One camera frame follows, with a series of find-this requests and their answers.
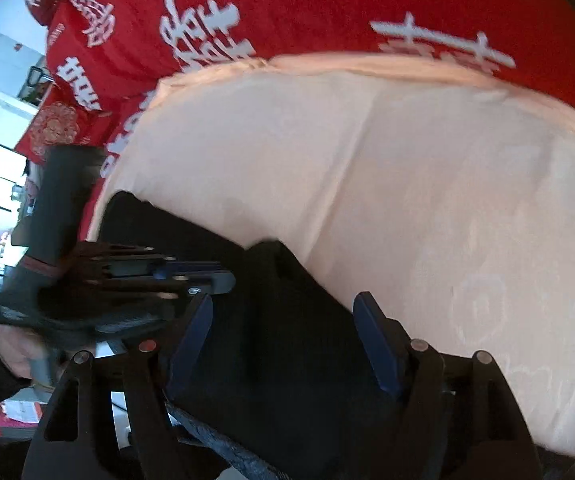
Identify person's left hand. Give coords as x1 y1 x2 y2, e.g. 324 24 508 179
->
0 322 66 388

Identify black pants with patterned waistband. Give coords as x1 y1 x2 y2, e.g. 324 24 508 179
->
98 190 411 480

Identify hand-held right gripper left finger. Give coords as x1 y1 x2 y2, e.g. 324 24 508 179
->
20 292 218 480

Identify window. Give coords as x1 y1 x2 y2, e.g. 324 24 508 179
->
0 141 29 212

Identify peach blanket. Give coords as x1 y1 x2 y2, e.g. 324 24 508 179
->
85 52 575 461

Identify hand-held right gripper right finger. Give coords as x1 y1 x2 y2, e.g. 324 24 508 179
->
352 291 543 480

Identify red printed blanket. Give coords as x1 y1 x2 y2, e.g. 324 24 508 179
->
15 0 575 241

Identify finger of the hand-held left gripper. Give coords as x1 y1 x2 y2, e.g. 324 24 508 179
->
92 280 234 324
75 242 236 282

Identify red pillow with floral ornament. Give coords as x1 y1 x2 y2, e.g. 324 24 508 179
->
15 87 121 166

